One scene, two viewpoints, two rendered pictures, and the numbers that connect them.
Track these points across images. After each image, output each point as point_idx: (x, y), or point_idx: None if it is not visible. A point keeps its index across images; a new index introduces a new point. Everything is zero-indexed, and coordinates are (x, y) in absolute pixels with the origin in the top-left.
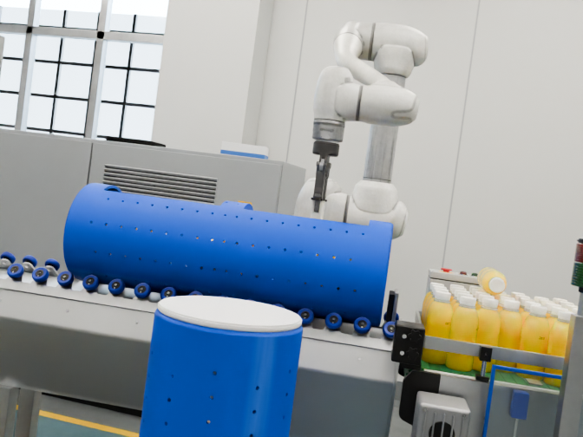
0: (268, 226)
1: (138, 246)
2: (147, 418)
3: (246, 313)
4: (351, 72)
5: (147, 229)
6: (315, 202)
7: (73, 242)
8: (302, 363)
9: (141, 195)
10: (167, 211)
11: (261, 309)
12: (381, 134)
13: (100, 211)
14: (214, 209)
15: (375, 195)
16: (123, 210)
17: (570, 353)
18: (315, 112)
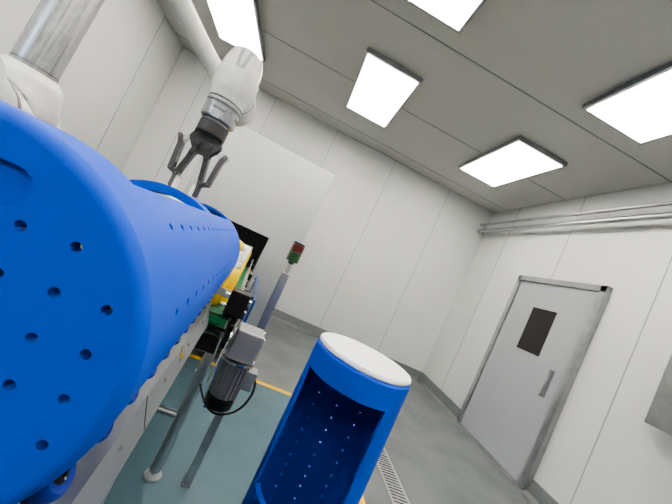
0: (228, 237)
1: (193, 318)
2: (377, 457)
3: (366, 352)
4: (182, 3)
5: (207, 281)
6: (199, 189)
7: (131, 399)
8: (191, 349)
9: (173, 200)
10: (208, 237)
11: (344, 342)
12: (81, 29)
13: (182, 273)
14: (212, 221)
15: (56, 103)
16: (194, 253)
17: (282, 289)
18: (235, 96)
